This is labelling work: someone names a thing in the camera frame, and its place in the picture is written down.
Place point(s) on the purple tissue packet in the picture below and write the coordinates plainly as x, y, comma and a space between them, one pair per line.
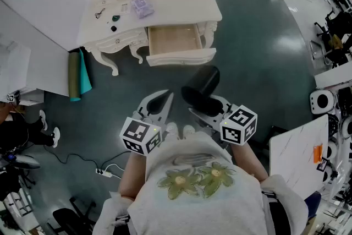
141, 7

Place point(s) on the black hair dryer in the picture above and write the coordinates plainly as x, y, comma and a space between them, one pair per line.
202, 82

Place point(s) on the person's white shoe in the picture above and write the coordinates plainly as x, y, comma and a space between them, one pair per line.
188, 130
172, 129

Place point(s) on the white marble-look table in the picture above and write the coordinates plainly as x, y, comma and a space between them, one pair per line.
297, 154

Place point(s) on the person's right forearm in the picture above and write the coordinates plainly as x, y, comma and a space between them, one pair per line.
247, 162

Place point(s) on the large wooden drawer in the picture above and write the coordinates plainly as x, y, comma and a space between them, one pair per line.
173, 38

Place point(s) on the white ornate dressing table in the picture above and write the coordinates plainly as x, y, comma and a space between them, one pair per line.
178, 5

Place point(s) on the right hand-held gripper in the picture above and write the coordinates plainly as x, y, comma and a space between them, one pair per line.
239, 123

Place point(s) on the white power strip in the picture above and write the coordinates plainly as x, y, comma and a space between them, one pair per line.
104, 172

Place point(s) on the black office chair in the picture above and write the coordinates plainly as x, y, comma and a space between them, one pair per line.
336, 35
68, 217

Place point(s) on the teal rolled mat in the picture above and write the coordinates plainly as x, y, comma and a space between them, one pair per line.
85, 74

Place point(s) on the olive rolled mat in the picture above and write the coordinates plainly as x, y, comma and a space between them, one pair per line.
74, 74

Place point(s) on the person's white flower shirt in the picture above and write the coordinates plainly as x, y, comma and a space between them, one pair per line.
198, 206

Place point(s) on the orange flat item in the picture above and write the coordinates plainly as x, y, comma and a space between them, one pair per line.
318, 153

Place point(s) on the person's left forearm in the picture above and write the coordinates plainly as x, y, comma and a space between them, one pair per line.
132, 176

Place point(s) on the dark green compact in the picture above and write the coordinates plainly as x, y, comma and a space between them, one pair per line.
116, 18

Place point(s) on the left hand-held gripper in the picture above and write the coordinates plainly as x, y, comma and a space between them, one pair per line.
140, 132

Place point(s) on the person's right white shoe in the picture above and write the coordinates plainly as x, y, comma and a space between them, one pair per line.
188, 130

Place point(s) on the person's left white shoe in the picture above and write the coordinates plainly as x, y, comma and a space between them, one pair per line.
172, 129

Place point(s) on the white printed card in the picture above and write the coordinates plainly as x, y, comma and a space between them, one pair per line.
124, 8

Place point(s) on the white round device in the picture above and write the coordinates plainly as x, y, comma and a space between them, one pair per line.
321, 101

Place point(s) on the white bottle with black cap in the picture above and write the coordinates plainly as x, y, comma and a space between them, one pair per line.
113, 28

